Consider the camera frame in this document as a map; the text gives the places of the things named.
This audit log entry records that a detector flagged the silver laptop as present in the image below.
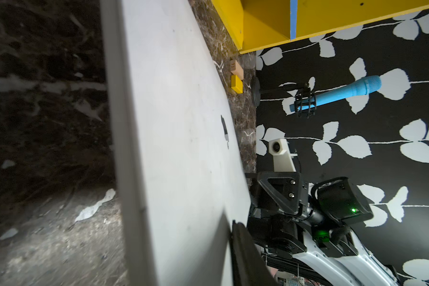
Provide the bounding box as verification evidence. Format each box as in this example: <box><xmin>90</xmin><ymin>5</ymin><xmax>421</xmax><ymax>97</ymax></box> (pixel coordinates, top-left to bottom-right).
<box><xmin>101</xmin><ymin>1</ymin><xmax>250</xmax><ymax>286</ymax></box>

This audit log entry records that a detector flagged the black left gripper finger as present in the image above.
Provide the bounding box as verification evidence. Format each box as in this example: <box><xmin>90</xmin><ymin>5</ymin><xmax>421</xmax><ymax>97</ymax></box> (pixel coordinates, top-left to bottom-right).
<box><xmin>230</xmin><ymin>221</ymin><xmax>275</xmax><ymax>286</ymax></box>

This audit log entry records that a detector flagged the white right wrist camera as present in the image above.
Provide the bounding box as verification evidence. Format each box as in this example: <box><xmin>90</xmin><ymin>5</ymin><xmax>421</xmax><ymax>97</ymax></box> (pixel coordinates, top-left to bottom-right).
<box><xmin>269</xmin><ymin>138</ymin><xmax>297</xmax><ymax>172</ymax></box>

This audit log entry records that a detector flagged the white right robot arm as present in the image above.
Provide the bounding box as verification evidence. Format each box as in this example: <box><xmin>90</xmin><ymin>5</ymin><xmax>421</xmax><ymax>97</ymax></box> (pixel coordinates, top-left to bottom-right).
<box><xmin>247</xmin><ymin>172</ymin><xmax>400</xmax><ymax>286</ymax></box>

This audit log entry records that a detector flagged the yellow two-tier toy shelf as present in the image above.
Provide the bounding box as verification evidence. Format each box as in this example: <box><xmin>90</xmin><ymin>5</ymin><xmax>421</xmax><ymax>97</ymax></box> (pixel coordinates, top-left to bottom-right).
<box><xmin>212</xmin><ymin>0</ymin><xmax>429</xmax><ymax>54</ymax></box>

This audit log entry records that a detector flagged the yellow flat block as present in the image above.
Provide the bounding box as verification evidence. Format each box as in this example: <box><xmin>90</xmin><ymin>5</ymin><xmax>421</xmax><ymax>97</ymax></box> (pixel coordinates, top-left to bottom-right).
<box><xmin>231</xmin><ymin>75</ymin><xmax>243</xmax><ymax>94</ymax></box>

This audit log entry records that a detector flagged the wooden block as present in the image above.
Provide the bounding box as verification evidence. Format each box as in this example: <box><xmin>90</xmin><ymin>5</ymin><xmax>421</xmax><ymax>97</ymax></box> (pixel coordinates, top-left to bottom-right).
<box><xmin>230</xmin><ymin>59</ymin><xmax>244</xmax><ymax>81</ymax></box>

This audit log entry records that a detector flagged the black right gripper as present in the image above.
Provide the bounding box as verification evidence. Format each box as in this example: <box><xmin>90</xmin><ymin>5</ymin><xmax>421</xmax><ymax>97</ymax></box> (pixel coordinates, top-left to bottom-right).
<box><xmin>246</xmin><ymin>171</ymin><xmax>324</xmax><ymax>257</ymax></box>

